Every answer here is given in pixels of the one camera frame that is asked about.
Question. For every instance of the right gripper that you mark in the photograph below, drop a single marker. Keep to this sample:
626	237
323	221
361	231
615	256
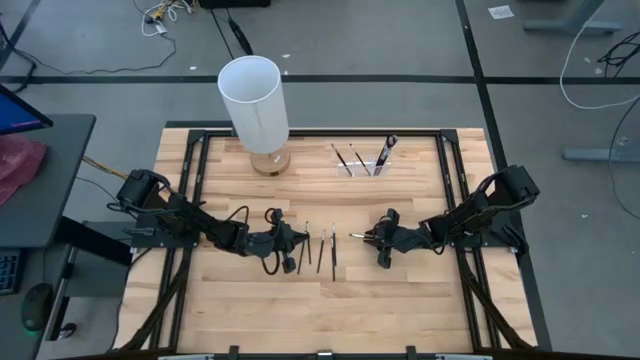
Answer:
400	239

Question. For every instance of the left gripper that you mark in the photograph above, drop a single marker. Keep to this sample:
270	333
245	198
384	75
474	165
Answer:
282	240

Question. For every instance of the red-tipped thin makeup brush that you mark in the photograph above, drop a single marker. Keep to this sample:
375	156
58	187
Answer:
341	160

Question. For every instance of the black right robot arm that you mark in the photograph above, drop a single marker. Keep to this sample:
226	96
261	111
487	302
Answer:
465	215

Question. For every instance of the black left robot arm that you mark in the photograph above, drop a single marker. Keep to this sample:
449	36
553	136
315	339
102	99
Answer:
190	220

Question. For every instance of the clear acrylic brush organizer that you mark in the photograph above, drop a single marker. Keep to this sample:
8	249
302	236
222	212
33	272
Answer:
361	173

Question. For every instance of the fan makeup brush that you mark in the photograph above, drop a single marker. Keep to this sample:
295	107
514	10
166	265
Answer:
390	145

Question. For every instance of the white shade wooden base lamp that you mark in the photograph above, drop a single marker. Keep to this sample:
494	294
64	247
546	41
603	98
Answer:
252	105

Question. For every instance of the silver aluminium bar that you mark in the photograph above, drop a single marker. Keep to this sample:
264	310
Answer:
185	357
462	357

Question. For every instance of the grey desk foot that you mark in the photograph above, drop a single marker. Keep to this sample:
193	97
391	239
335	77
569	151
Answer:
570	26
600	154

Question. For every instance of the black box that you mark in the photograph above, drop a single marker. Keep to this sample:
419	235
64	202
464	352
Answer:
235	3

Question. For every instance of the black side desk leg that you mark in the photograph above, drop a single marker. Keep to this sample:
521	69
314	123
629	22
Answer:
62	295

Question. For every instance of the dark grey side desk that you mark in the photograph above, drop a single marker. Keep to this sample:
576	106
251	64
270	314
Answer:
55	190

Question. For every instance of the small black caster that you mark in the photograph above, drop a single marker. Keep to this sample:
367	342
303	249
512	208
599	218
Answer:
67	330

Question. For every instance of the white paper sheet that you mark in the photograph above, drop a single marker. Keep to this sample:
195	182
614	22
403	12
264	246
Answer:
501	12

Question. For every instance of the black computer mouse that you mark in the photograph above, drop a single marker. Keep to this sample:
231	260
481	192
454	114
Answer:
36	305

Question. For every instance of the pink cloth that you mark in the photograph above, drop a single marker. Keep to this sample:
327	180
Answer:
20	160

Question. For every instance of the black keyboard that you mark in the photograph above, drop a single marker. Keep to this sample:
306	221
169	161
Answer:
9	272

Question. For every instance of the computer monitor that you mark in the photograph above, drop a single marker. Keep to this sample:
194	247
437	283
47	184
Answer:
15	112

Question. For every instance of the black metal table frame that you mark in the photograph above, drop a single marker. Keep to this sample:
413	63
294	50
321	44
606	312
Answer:
320	133

